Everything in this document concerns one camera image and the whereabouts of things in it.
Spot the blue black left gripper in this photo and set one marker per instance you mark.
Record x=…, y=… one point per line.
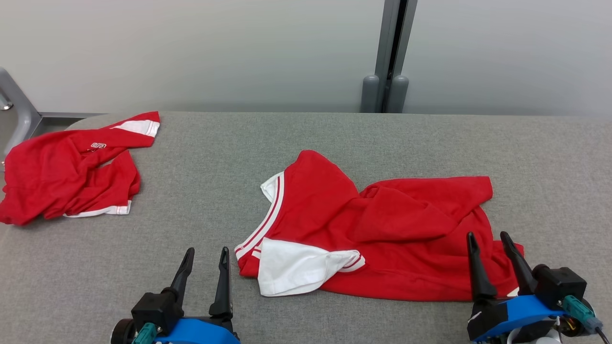
x=201, y=332

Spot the red shirt with white trim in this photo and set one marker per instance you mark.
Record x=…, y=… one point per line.
x=48, y=177

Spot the teal right camera connector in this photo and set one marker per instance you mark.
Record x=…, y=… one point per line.
x=578, y=310

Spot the grey partition post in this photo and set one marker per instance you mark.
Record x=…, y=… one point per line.
x=388, y=48

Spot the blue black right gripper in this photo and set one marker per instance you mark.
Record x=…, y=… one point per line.
x=516, y=310

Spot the teal left camera connector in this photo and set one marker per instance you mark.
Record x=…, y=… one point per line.
x=145, y=333

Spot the red shirt with white sleeves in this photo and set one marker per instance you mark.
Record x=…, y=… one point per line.
x=382, y=229

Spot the grey metal table leg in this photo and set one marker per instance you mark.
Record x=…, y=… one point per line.
x=21, y=114

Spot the teal camera connector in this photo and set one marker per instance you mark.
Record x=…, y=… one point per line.
x=145, y=333
x=578, y=310

